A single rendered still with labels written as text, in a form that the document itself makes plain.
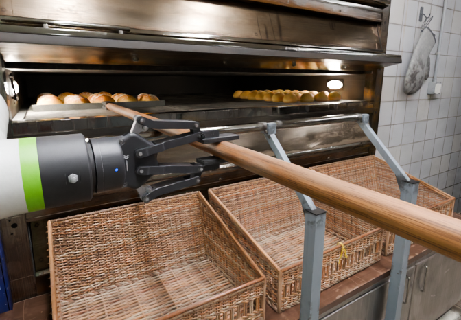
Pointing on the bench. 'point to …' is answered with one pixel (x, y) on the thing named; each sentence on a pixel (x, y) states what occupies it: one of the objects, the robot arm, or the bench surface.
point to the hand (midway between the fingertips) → (218, 148)
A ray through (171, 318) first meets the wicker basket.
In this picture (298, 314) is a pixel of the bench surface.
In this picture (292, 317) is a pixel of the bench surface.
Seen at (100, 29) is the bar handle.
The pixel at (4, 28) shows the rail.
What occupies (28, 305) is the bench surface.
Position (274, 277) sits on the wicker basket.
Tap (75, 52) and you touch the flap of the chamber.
